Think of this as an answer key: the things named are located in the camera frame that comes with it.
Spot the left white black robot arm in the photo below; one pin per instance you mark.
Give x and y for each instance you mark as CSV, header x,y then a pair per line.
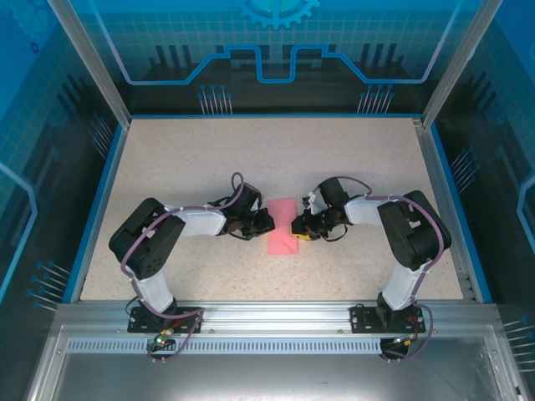
x,y
200,221

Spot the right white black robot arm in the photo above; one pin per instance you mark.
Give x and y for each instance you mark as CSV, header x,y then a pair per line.
x,y
363,211

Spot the aluminium mounting rail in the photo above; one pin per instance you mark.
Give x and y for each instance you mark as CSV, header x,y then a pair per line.
x,y
276,317

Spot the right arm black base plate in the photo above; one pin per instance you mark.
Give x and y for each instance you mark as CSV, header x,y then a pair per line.
x,y
361,319

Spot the aluminium side rail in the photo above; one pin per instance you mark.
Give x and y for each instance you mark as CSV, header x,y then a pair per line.
x,y
430,158

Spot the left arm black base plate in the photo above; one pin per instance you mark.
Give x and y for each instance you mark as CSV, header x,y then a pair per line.
x,y
140,321

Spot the aluminium frame post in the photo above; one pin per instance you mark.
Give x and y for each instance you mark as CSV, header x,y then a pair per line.
x,y
90,62
462,62

